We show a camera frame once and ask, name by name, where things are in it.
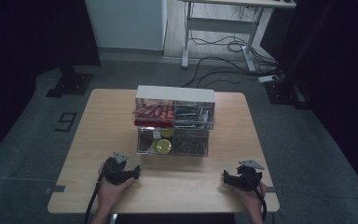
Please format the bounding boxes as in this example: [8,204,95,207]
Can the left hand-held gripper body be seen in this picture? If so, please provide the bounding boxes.
[103,151,130,186]

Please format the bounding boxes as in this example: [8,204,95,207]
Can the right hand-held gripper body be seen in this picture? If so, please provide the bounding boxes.
[237,160,266,191]

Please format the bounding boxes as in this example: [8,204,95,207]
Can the clear acrylic drawer organizer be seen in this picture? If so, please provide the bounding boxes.
[133,85,217,158]

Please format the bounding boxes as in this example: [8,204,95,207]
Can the person's right hand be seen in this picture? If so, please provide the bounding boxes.
[238,181,269,211]

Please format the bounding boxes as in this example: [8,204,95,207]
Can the person's left hand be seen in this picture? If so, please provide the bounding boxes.
[96,161,135,208]

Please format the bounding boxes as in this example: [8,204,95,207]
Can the pile of brown packets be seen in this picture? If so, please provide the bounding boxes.
[172,130,208,156]

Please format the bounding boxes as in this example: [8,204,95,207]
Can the stack of red packets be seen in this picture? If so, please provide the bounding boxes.
[133,104,175,128]

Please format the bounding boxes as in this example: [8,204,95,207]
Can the grey tape strip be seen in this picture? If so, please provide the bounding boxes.
[45,185,66,194]

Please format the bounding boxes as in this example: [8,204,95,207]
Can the stack of dark packets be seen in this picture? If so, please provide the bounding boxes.
[174,105,213,129]

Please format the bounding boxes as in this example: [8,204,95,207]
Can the black stand base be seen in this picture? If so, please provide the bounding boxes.
[46,64,94,98]
[265,78,309,110]

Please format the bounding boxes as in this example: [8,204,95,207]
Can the white power strip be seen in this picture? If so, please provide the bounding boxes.
[258,74,279,84]

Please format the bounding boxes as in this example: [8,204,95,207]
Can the dark curtain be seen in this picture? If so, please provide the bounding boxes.
[0,0,102,164]
[276,0,358,200]

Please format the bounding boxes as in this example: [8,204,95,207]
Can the white cabinet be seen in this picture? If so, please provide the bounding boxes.
[85,0,168,51]

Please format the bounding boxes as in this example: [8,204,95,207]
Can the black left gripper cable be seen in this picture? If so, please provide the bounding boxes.
[83,160,110,224]

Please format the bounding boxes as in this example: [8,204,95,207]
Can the black floor cables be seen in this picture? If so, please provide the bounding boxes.
[181,35,281,89]

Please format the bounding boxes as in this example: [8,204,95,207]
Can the white desk frame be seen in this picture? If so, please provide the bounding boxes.
[180,0,296,73]

